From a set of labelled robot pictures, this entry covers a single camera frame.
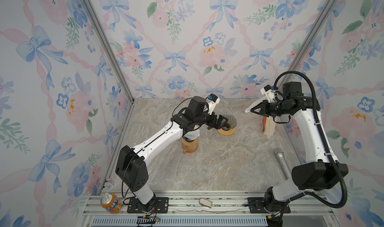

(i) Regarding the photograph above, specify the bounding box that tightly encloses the wooden ring lid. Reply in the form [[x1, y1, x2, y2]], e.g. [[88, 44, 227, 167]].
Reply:
[[217, 126, 236, 136]]

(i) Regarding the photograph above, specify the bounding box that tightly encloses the grey ribbed glass dripper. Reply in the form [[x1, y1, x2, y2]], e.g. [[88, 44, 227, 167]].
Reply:
[[222, 114, 237, 131]]

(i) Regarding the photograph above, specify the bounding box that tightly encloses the white paper coffee filter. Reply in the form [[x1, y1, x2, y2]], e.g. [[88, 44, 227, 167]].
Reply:
[[183, 129, 200, 143]]

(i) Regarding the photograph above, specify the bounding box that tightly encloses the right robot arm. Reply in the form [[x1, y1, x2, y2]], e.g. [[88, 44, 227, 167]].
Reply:
[[247, 82, 349, 213]]

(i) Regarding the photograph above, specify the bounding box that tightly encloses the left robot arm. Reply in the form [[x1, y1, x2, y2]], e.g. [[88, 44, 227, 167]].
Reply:
[[115, 93, 228, 213]]

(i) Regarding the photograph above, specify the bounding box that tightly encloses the orange coffee filter pack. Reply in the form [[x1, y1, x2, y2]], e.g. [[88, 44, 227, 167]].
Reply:
[[263, 117, 276, 138]]

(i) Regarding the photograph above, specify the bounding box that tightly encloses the orange glass carafe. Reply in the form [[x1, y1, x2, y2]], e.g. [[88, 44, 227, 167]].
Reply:
[[182, 138, 199, 154]]

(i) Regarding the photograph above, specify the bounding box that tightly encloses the silver microphone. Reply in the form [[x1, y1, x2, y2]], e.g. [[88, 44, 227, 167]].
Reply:
[[274, 149, 292, 179]]

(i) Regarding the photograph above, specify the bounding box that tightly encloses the orange soda can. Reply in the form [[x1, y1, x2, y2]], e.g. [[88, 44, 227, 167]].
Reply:
[[100, 192, 122, 214]]

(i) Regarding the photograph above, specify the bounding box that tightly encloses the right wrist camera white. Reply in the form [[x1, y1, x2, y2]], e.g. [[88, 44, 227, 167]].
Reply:
[[260, 85, 283, 103]]

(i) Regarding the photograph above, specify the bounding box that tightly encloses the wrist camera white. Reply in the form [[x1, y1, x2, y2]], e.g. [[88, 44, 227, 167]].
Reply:
[[206, 93, 221, 115], [260, 85, 283, 103]]

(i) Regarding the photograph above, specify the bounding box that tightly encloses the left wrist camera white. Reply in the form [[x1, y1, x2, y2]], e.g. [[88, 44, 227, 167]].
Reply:
[[206, 93, 221, 115]]

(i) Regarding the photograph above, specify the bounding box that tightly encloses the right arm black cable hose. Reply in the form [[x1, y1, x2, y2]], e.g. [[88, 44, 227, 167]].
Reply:
[[273, 70, 348, 209]]

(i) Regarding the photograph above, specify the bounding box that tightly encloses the white small block on rail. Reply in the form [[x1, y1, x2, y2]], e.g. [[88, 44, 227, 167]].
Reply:
[[199, 198, 213, 208]]

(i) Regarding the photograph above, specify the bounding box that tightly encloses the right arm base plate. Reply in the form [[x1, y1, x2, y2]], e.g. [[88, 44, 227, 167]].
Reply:
[[245, 197, 284, 214]]

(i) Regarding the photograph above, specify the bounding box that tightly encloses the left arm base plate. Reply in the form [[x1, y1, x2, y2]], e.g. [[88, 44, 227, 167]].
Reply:
[[127, 197, 169, 214]]

